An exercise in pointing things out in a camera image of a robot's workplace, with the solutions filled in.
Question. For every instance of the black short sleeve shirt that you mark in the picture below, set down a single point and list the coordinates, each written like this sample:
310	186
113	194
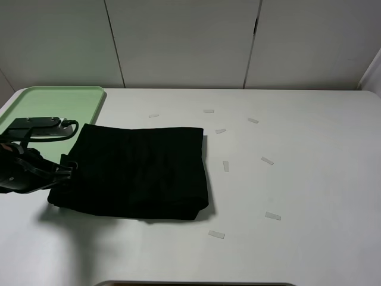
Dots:
155	174

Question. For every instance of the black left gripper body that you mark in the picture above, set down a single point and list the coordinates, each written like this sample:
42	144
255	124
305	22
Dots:
24	170

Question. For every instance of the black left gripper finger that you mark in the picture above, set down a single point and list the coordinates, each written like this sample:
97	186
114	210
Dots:
60	179
67	164

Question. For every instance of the light green plastic tray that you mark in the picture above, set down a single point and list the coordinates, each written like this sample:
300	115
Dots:
80	103

